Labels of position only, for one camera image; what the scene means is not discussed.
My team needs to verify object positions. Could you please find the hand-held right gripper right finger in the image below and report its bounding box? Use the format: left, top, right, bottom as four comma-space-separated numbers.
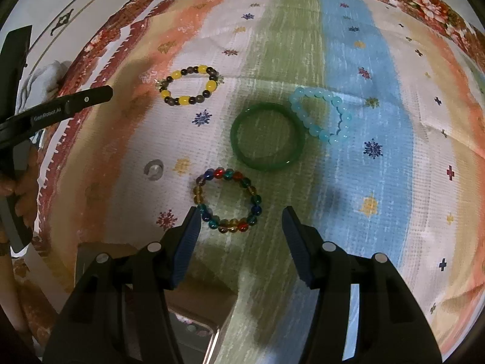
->
281, 205, 444, 364

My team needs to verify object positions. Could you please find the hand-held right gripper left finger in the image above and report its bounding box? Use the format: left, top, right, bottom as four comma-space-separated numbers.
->
42, 205, 203, 364

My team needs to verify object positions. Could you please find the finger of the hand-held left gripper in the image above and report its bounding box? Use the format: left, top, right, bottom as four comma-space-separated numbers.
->
0, 85, 114, 151
0, 26, 33, 123

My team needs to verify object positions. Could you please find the multicolour glass bead bracelet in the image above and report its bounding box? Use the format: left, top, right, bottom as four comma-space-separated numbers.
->
192, 167, 263, 234

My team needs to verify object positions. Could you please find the brown cardboard box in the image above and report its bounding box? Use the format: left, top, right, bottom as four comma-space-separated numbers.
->
76, 242, 236, 364

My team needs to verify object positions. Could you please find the person's left hand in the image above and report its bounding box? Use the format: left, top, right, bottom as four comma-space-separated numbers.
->
0, 172, 19, 198

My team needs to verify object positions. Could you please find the white crumpled cloth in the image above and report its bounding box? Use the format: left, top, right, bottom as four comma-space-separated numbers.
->
21, 60, 71, 101

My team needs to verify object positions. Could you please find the shiny rounded-corner case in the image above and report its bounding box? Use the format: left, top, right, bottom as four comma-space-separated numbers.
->
166, 306, 221, 364

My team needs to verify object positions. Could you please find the green jade bangle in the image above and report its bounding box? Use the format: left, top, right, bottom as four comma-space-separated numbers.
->
230, 102, 306, 172

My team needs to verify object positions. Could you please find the striped printed cloth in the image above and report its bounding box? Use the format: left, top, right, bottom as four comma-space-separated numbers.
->
38, 0, 485, 364

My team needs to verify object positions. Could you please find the small silver ring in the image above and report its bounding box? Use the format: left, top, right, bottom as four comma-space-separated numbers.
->
144, 159, 165, 181

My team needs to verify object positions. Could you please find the yellow and brown bead bracelet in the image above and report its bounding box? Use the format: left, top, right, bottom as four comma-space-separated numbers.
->
159, 65, 219, 107

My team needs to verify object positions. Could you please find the light blue bead bracelet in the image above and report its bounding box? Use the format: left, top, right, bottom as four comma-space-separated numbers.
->
289, 87, 353, 145

